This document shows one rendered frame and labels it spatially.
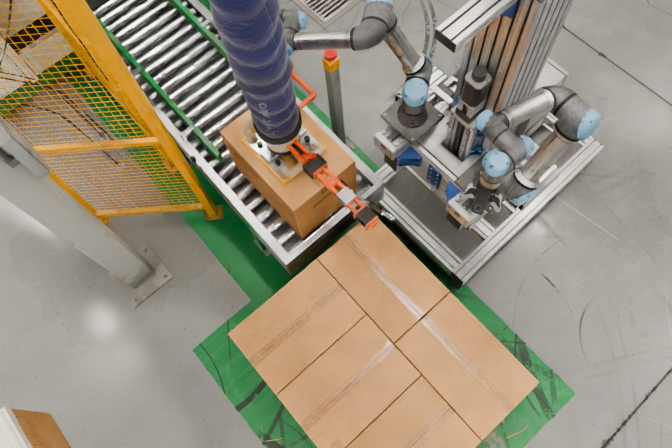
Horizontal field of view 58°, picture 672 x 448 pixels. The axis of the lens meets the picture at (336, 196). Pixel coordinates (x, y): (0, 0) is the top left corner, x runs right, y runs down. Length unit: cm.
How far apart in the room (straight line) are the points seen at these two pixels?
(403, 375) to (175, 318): 150
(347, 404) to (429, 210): 128
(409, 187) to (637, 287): 148
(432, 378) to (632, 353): 133
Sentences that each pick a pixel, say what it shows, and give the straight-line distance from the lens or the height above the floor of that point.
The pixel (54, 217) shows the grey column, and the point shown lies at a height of 114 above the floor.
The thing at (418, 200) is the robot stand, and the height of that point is 21.
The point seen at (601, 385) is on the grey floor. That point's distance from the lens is 384.
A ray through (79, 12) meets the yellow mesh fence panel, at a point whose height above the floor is 197.
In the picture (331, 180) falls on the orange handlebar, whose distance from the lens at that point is 276.
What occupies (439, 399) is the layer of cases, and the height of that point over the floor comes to 54.
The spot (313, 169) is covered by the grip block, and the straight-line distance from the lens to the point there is 279.
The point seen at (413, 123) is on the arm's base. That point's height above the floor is 106.
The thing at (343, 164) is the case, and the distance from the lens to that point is 296.
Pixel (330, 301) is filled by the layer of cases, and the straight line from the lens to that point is 314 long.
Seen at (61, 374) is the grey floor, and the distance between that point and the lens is 406.
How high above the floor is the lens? 360
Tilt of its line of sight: 66 degrees down
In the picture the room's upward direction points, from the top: 8 degrees counter-clockwise
